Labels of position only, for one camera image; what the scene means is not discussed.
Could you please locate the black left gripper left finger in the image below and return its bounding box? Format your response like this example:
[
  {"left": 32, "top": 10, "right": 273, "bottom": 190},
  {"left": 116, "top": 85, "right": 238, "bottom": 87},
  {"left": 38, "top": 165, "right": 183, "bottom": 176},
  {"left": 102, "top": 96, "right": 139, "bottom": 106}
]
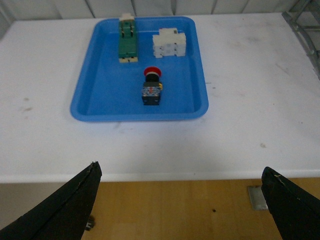
[{"left": 0, "top": 162, "right": 102, "bottom": 240}]

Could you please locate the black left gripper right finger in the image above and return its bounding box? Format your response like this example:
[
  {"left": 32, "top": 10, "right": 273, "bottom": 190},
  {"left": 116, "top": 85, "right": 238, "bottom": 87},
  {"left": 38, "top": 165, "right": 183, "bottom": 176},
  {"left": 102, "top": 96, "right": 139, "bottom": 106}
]
[{"left": 261, "top": 166, "right": 320, "bottom": 240}]

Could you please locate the red emergency stop button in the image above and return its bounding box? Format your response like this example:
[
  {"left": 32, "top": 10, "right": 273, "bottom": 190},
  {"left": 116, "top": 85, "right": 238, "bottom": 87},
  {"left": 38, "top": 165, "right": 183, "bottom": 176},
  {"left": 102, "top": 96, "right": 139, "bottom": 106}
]
[{"left": 141, "top": 66, "right": 163, "bottom": 106}]

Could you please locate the silver mesh three-tier rack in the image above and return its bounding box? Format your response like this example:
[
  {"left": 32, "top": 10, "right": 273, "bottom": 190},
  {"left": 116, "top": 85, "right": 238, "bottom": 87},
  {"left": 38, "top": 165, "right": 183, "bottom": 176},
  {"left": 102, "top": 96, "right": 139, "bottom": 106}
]
[{"left": 281, "top": 0, "right": 320, "bottom": 76}]

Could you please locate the metal floor plate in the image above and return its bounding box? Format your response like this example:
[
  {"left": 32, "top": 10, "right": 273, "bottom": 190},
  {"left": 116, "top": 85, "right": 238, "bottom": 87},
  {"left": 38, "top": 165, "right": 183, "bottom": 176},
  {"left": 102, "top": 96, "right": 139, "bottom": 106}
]
[{"left": 247, "top": 185, "right": 268, "bottom": 211}]

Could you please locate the blue plastic tray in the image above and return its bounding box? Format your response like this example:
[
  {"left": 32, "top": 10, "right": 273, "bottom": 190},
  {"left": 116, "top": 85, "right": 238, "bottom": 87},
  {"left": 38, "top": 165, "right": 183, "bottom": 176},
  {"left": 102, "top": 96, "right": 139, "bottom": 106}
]
[{"left": 70, "top": 16, "right": 209, "bottom": 122}]

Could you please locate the white circuit breaker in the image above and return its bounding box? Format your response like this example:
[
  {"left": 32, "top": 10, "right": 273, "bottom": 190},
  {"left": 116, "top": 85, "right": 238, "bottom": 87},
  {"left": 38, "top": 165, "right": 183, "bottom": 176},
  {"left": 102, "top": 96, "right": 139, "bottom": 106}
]
[{"left": 152, "top": 28, "right": 187, "bottom": 58}]

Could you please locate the green and cream switch block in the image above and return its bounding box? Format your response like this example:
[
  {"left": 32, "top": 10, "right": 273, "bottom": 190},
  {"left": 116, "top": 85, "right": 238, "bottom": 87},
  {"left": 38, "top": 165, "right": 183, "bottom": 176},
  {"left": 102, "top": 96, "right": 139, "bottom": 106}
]
[{"left": 118, "top": 13, "right": 138, "bottom": 63}]

